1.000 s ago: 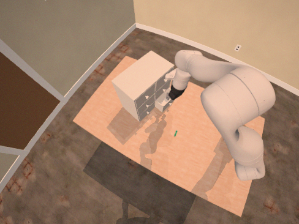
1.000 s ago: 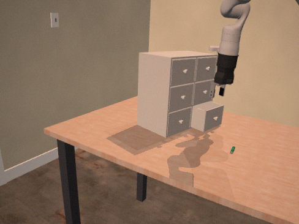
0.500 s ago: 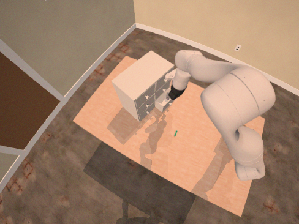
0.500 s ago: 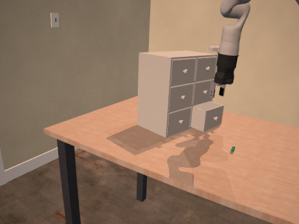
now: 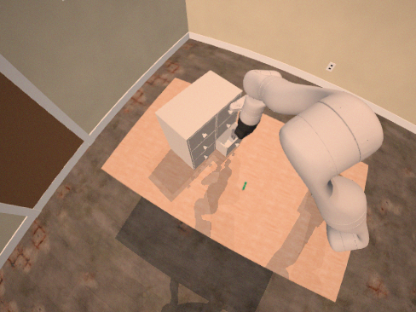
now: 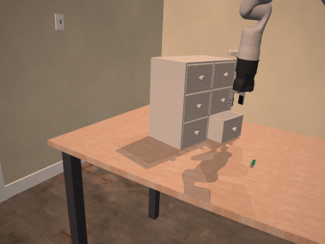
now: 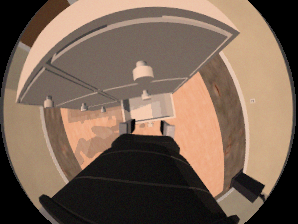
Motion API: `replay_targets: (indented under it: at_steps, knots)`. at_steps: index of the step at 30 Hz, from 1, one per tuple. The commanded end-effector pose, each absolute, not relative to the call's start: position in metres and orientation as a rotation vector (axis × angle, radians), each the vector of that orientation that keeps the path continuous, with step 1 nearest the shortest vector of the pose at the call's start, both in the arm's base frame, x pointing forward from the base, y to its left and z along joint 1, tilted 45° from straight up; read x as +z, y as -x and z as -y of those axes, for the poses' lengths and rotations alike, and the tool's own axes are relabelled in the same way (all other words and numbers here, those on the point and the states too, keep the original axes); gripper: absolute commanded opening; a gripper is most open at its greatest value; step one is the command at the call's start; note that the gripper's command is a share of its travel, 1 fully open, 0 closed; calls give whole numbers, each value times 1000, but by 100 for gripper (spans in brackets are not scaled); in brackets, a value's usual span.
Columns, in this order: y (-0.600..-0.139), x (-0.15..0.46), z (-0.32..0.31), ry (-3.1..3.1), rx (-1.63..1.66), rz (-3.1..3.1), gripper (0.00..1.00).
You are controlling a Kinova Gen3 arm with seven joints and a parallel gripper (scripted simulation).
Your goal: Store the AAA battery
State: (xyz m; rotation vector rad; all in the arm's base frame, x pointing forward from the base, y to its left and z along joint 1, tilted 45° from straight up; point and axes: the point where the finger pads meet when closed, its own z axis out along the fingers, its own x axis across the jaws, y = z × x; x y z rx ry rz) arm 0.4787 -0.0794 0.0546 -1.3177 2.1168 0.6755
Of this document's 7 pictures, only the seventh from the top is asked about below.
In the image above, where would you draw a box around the small beige chest of drawers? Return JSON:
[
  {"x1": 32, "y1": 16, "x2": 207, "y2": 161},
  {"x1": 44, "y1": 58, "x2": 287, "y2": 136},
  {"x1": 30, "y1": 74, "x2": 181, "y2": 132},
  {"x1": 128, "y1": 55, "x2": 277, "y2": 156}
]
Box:
[{"x1": 16, "y1": 0, "x2": 240, "y2": 108}]

